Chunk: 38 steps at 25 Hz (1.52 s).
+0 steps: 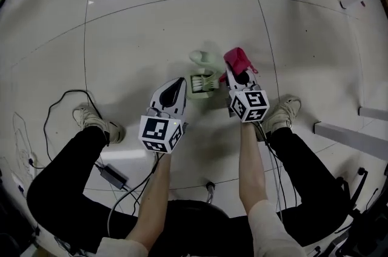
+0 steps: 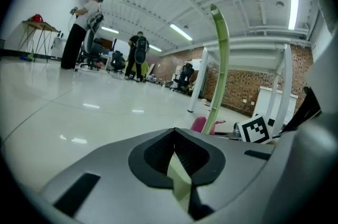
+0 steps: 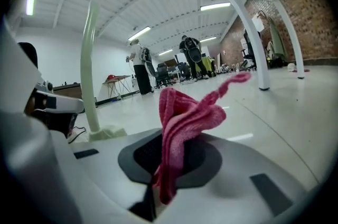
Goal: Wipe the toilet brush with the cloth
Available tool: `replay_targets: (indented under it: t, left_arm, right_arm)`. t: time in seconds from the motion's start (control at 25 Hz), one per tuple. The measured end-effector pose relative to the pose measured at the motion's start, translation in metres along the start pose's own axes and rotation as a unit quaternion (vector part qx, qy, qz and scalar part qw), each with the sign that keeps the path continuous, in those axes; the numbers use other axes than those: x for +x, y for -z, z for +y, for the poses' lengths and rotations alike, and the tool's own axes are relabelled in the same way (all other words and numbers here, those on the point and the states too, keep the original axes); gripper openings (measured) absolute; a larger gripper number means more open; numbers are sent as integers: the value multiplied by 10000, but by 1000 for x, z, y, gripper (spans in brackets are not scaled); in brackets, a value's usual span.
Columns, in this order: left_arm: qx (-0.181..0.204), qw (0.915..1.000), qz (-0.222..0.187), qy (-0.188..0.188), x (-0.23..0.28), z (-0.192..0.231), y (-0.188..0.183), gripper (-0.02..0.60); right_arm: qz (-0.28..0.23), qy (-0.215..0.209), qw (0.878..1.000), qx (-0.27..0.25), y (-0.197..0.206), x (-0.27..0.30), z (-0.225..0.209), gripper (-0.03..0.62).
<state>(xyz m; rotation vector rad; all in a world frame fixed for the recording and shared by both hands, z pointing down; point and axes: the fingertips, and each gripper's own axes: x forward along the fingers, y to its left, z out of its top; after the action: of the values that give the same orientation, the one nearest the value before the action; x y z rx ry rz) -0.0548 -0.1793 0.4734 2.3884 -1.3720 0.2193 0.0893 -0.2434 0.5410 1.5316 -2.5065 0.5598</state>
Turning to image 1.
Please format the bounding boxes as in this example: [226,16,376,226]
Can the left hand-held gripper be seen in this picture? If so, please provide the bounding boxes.
[138,76,189,155]

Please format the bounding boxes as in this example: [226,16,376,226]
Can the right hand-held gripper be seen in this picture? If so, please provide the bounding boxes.
[224,66,270,124]

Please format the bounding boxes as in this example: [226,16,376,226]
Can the pink cloth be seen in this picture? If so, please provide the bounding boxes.
[218,47,259,82]

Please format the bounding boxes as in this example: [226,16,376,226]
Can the light green toilet brush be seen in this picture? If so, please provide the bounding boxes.
[189,50,225,93]

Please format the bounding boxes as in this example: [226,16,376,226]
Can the person's right forearm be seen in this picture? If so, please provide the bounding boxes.
[238,120,274,216]

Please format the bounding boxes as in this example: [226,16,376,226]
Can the person's left forearm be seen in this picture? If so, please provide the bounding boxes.
[125,152,173,251]

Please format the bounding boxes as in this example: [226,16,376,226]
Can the light green brush holder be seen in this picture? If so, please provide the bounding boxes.
[185,73,221,101]

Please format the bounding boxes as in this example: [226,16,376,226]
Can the person's right beige shoe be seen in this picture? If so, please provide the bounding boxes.
[255,95,302,142]

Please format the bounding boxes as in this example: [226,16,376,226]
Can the person's beige shoe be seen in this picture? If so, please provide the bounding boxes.
[72,104,126,145]
[255,95,302,142]

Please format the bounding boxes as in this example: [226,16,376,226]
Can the black power adapter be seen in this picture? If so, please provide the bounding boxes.
[95,162,129,190]

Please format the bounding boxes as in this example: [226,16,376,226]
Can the person's left beige shoe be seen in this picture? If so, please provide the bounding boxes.
[72,104,126,145]

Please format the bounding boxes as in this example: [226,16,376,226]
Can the chrome stool lever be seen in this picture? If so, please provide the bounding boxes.
[205,181,216,204]

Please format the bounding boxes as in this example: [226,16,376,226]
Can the person's right leg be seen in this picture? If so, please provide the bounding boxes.
[268,125,355,246]

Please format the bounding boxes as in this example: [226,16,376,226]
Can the person's leg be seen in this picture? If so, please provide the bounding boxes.
[268,125,355,246]
[26,125,143,253]

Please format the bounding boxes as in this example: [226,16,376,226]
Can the black stool seat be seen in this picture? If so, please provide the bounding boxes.
[133,199,252,257]

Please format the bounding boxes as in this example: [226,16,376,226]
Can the person's left leg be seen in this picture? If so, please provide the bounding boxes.
[26,125,143,253]

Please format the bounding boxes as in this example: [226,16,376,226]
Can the black stand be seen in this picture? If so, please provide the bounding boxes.
[335,163,388,257]

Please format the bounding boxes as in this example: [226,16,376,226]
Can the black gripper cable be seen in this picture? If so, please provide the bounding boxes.
[256,121,301,211]

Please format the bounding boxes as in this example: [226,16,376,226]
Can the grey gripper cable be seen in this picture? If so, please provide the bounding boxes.
[107,155,160,237]

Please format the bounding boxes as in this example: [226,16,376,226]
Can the black floor cable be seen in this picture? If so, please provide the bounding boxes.
[42,90,105,170]

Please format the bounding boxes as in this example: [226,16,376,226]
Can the thin white wires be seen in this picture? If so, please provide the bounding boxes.
[1,111,42,199]

